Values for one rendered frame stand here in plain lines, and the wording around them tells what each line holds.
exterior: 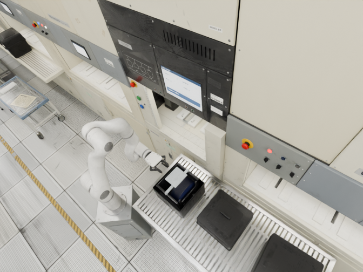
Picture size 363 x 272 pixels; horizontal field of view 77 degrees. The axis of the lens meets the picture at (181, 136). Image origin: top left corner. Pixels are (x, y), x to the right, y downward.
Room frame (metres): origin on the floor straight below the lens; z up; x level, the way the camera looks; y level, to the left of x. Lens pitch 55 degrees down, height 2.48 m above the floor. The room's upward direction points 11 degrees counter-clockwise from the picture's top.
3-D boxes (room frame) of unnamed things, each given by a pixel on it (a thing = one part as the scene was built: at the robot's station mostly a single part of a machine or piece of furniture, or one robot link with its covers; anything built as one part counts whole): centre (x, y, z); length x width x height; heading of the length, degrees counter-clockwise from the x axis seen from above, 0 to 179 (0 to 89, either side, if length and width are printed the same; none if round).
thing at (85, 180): (0.72, 0.65, 1.07); 0.19 x 0.12 x 0.24; 40
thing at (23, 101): (2.51, 2.02, 0.47); 0.31 x 0.23 x 0.02; 62
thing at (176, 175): (0.67, 0.09, 0.93); 0.24 x 0.20 x 0.32; 129
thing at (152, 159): (0.84, 0.23, 1.06); 0.11 x 0.10 x 0.07; 39
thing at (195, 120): (1.33, -0.13, 0.89); 0.22 x 0.21 x 0.04; 130
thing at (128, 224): (0.69, 0.63, 0.38); 0.28 x 0.28 x 0.76; 85
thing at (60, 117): (2.66, 2.12, 0.24); 0.97 x 0.52 x 0.48; 43
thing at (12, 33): (3.14, 1.99, 0.93); 0.30 x 0.28 x 0.26; 38
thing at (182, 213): (0.66, 0.09, 0.85); 0.28 x 0.28 x 0.17; 39
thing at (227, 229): (0.41, -0.19, 0.83); 0.29 x 0.29 x 0.13; 39
